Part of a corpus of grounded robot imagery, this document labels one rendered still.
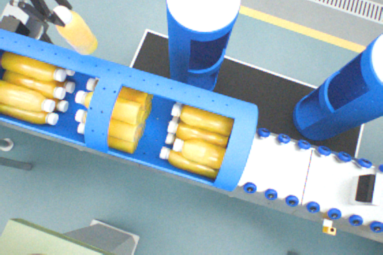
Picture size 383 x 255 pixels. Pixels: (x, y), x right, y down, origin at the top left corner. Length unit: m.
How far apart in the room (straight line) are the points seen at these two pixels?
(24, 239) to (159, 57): 1.39
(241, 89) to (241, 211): 0.76
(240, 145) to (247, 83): 1.25
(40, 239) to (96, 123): 0.39
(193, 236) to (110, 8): 1.64
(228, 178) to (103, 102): 0.41
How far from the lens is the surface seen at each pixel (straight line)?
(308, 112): 2.21
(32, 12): 0.76
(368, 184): 1.24
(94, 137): 1.03
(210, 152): 1.04
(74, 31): 0.91
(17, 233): 1.19
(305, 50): 2.54
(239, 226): 2.19
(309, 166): 1.32
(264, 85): 2.19
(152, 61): 2.19
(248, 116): 0.99
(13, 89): 1.20
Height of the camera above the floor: 2.15
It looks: 75 degrees down
